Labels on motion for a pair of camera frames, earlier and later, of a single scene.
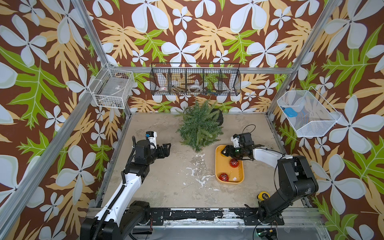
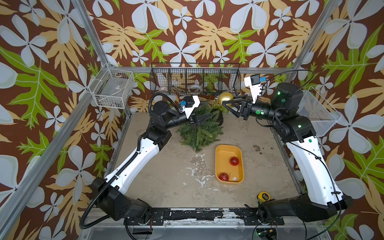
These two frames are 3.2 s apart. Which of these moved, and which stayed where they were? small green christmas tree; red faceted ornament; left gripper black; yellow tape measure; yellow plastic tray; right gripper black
Moved: right gripper black; left gripper black
Stayed: red faceted ornament; yellow tape measure; small green christmas tree; yellow plastic tray
